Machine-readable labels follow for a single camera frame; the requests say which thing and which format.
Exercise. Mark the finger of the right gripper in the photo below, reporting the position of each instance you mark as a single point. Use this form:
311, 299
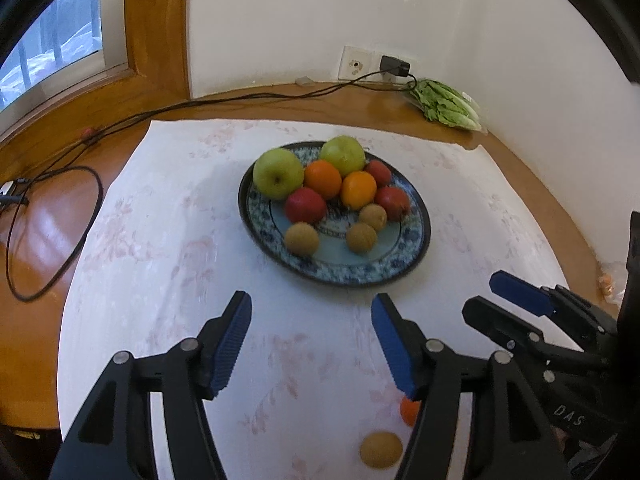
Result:
545, 299
519, 337

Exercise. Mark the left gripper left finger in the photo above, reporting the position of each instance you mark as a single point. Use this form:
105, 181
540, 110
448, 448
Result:
111, 436

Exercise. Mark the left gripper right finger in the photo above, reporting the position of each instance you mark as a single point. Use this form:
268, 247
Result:
477, 416

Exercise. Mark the orange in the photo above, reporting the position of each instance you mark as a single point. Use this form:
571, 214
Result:
358, 190
323, 178
409, 411

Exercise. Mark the brown longan front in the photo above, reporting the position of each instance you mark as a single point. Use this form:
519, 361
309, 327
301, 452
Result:
380, 449

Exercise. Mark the brown longan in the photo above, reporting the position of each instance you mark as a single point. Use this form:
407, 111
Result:
373, 215
361, 238
380, 449

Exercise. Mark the large red apple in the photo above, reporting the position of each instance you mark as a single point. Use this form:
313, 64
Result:
394, 201

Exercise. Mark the yellow-brown longan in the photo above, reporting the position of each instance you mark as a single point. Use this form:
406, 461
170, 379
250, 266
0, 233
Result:
301, 239

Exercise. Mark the small red apple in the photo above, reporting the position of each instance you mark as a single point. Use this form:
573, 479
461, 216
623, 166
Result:
305, 205
379, 172

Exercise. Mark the brown longan on plate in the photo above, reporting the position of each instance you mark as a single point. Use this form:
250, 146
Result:
373, 215

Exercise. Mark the white floral tablecloth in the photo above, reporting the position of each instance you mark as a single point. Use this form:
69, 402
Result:
169, 249

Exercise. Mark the bagged green lettuce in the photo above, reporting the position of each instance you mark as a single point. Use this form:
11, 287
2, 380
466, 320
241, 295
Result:
446, 105

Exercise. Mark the green apple rear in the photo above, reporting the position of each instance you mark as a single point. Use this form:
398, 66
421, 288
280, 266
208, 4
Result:
345, 153

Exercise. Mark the green apple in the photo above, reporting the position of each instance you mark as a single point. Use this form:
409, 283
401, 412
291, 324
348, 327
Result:
278, 173
345, 153

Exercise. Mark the blue patterned ceramic plate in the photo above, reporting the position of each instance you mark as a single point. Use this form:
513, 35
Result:
400, 247

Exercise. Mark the green apple front left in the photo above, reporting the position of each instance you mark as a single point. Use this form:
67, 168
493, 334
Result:
278, 173

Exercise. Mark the black power adapter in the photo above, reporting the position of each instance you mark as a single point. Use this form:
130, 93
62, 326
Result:
389, 65

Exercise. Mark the window with metal bars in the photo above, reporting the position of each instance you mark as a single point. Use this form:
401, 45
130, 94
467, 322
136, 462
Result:
49, 46

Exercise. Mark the white wall socket plate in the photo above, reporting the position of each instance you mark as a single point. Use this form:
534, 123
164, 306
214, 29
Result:
362, 65

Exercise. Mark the wooden window frame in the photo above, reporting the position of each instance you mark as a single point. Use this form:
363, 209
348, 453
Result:
143, 63

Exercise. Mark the small grey wall clip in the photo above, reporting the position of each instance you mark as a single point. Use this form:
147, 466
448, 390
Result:
303, 81

